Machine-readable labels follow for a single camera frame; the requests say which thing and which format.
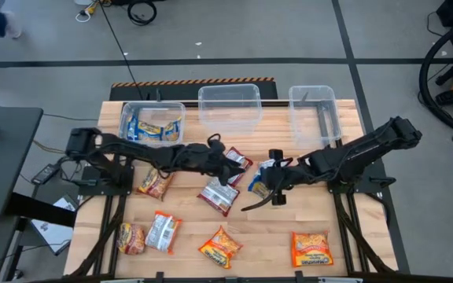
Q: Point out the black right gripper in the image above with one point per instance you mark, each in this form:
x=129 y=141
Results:
x=291 y=177

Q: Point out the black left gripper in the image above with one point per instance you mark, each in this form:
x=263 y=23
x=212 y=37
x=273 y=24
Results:
x=208 y=159

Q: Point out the blue Maruchan ramen packet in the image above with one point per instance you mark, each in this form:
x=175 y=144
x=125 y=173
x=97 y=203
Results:
x=255 y=184
x=171 y=131
x=140 y=131

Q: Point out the orange Maruchan ramen packet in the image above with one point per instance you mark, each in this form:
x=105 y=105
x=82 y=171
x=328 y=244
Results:
x=163 y=232
x=311 y=248
x=220 y=247

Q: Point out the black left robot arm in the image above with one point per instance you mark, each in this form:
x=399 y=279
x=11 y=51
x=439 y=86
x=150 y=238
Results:
x=132 y=151

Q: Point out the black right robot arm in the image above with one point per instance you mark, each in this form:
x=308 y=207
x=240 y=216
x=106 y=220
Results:
x=360 y=153

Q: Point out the clear plastic bin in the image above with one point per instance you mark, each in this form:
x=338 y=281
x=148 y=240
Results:
x=313 y=114
x=152 y=112
x=229 y=108

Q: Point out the black hazard-striped floor mat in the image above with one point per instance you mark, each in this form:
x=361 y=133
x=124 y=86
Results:
x=171 y=91

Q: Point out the black power adapter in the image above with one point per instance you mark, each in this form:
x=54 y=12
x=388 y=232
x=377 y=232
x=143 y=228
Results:
x=45 y=174

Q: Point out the white paper booklet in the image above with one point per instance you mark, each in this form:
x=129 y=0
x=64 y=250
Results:
x=53 y=236

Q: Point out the black side desk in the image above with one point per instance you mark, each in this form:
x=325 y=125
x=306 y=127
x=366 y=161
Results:
x=6 y=169

